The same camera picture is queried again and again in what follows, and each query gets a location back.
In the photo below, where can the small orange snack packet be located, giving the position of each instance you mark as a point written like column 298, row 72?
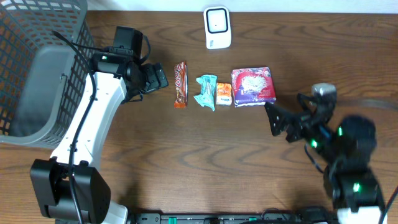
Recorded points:
column 223, row 94

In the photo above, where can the white barcode scanner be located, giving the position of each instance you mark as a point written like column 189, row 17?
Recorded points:
column 217, row 27

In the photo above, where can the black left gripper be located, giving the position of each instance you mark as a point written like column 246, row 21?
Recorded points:
column 157, row 78

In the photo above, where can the dark grey plastic basket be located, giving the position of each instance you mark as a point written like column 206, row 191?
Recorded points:
column 45, row 45

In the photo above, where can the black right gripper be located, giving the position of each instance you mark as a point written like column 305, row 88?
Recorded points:
column 286, row 115

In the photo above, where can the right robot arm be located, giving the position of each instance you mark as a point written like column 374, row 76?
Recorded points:
column 348, row 179

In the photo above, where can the red purple snack packet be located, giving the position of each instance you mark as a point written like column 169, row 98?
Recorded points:
column 252, row 86

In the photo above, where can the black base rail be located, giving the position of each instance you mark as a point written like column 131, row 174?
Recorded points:
column 271, row 216

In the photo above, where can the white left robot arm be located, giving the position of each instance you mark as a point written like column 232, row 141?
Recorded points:
column 69, row 187

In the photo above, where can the teal wrapper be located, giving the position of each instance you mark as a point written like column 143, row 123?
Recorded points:
column 208, row 87

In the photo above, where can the orange brown chocolate bar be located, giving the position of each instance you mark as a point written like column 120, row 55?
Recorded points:
column 181, row 85

